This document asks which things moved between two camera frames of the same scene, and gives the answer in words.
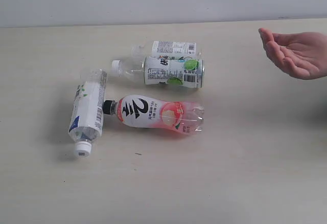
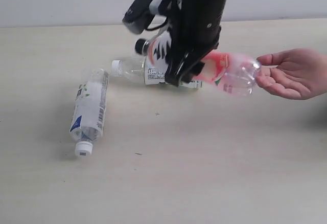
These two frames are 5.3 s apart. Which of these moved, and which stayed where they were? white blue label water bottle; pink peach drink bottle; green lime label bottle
Moved: pink peach drink bottle
Stayed: white blue label water bottle; green lime label bottle
